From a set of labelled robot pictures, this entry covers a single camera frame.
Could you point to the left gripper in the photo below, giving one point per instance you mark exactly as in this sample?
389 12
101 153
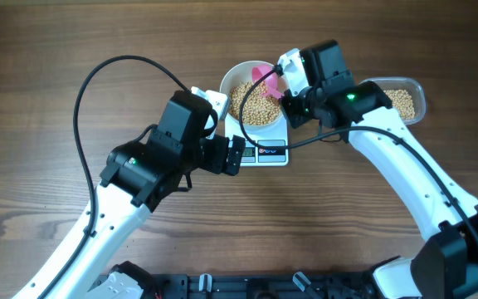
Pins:
217 163

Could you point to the white bowl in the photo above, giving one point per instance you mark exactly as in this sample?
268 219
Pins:
240 73

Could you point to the soybeans pile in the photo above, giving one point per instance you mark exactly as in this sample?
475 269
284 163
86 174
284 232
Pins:
402 101

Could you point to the soybeans in bowl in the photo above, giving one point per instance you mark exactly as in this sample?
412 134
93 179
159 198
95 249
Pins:
259 109

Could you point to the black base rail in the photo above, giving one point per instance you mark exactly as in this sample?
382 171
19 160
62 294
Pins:
344 285

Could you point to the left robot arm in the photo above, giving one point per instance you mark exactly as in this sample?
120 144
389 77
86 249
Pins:
136 178

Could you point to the pink plastic measuring scoop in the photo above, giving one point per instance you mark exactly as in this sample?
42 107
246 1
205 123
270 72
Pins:
270 85

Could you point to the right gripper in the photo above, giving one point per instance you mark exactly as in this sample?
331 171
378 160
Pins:
294 117

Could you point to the clear plastic container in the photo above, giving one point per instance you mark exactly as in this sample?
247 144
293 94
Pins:
413 88

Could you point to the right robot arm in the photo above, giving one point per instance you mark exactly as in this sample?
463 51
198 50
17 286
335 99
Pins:
445 214

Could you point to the white digital kitchen scale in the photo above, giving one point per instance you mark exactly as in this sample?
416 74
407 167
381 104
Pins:
271 137

